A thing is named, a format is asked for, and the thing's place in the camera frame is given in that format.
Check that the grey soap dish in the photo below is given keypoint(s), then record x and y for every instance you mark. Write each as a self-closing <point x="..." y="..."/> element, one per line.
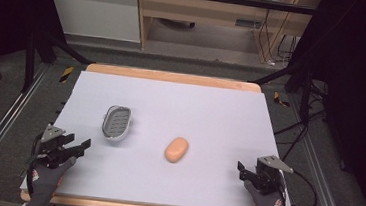
<point x="117" y="122"/>

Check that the white table mat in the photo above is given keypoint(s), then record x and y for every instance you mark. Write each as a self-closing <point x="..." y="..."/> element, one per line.
<point x="183" y="109"/>

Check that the person's left hand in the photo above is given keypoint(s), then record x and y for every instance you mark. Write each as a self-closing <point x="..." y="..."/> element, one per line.
<point x="43" y="181"/>

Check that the black metal stand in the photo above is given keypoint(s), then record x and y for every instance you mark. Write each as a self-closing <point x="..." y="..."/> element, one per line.
<point x="30" y="59"/>
<point x="306" y="90"/>

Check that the yellow black floor tape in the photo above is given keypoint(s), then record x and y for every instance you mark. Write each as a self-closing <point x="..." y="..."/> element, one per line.
<point x="280" y="99"/>
<point x="66" y="74"/>

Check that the orange soap bar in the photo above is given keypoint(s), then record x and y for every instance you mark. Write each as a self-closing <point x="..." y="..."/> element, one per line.
<point x="176" y="150"/>

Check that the metal floor rail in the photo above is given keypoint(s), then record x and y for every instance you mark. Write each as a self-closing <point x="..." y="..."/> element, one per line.
<point x="1" y="124"/>
<point x="324" y="182"/>

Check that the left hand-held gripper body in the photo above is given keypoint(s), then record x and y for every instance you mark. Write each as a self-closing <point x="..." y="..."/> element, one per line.
<point x="49" y="151"/>

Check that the wooden table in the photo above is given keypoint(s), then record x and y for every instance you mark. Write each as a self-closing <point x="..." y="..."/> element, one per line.
<point x="173" y="76"/>

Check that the person's right hand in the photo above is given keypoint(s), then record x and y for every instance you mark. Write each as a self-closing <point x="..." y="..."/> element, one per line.
<point x="269" y="204"/>

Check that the white cabinet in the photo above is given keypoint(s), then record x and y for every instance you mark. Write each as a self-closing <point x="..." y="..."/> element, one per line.
<point x="95" y="11"/>

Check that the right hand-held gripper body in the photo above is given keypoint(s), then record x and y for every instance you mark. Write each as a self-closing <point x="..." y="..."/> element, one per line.
<point x="268" y="177"/>

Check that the black curtain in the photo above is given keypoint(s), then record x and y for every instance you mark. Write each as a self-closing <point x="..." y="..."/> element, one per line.
<point x="357" y="81"/>
<point x="8" y="10"/>

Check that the wooden desk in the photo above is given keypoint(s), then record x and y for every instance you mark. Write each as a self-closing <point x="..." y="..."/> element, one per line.
<point x="205" y="13"/>

